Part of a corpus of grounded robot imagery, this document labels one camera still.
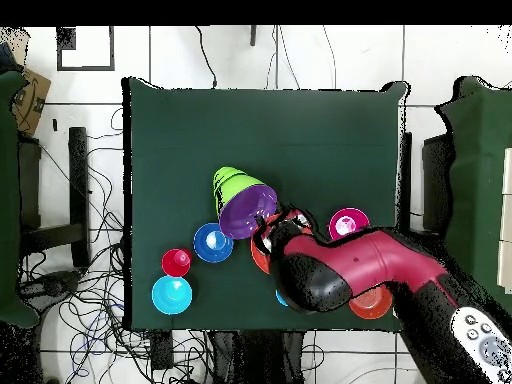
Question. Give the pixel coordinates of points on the deep orange bowl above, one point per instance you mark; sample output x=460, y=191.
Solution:
x=370, y=306

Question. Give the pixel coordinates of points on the green cloth side table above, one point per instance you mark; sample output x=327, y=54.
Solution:
x=8, y=200
x=476, y=180

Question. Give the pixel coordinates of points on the magenta bowl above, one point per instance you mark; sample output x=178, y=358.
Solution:
x=348, y=222

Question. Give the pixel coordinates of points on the grey machine base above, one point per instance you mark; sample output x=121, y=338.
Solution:
x=52, y=284

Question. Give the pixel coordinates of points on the cardboard box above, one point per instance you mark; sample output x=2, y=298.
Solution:
x=30, y=104

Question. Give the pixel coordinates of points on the black post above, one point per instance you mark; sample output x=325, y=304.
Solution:
x=253, y=36

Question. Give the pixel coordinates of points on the black box on floor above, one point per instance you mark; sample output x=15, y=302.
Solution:
x=162, y=350

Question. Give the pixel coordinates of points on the light blue bowl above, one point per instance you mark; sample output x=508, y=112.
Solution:
x=172, y=295

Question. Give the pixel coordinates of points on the large green bowl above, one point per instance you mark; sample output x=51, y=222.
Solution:
x=240, y=188

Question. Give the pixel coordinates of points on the dark green tablecloth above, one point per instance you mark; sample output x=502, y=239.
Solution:
x=340, y=140

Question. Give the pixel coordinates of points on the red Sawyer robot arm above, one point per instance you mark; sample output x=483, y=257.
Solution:
x=360, y=260

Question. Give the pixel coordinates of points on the black metal stand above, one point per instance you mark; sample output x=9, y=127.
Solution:
x=438, y=184
x=78, y=180

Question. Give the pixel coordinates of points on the black square frame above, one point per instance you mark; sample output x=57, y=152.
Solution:
x=112, y=48

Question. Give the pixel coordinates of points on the dark blue bowl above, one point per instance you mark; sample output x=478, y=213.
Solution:
x=213, y=242

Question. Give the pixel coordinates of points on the red cup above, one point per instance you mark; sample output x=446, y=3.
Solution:
x=176, y=262

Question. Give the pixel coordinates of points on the wide orange bowl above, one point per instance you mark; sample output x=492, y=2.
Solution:
x=260, y=260

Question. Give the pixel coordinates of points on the purple bowl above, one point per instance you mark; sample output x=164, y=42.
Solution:
x=248, y=216

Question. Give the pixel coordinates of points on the light blue cup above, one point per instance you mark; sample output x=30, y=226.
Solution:
x=280, y=299

